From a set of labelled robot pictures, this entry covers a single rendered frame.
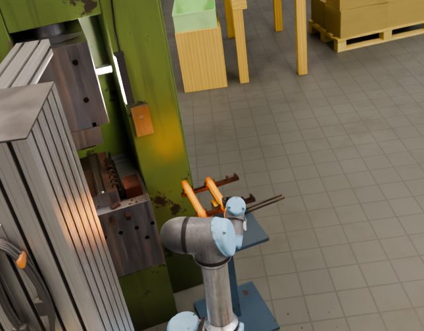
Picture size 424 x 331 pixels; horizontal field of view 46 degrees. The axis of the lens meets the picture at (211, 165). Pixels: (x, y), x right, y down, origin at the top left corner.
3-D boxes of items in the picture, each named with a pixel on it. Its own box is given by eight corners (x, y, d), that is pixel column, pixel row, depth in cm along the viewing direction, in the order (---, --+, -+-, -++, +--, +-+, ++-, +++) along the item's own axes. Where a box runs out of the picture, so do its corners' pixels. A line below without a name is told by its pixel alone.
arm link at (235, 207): (225, 215, 190) (227, 194, 193) (223, 222, 200) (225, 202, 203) (245, 217, 190) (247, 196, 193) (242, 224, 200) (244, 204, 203)
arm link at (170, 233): (145, 253, 153) (189, 246, 200) (180, 255, 151) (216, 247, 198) (147, 215, 154) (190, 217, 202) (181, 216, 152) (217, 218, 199)
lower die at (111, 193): (120, 201, 260) (117, 188, 255) (82, 213, 256) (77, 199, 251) (108, 162, 294) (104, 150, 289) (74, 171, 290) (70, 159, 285)
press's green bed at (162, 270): (179, 317, 308) (165, 262, 282) (118, 339, 300) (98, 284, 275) (158, 259, 353) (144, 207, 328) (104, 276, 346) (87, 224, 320)
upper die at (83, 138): (104, 142, 241) (98, 125, 235) (62, 154, 237) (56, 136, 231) (93, 108, 275) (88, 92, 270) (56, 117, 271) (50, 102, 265)
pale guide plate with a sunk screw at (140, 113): (154, 132, 260) (147, 103, 251) (137, 137, 258) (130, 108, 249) (153, 131, 262) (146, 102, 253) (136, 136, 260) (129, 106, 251)
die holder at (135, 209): (165, 262, 282) (150, 199, 258) (98, 284, 275) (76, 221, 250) (144, 207, 328) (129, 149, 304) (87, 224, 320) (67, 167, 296)
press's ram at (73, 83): (127, 118, 238) (106, 36, 216) (45, 140, 230) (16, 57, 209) (113, 86, 272) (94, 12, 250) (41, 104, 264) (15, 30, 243)
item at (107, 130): (131, 150, 302) (93, -3, 252) (63, 169, 294) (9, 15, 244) (128, 143, 310) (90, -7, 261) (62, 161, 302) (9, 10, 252)
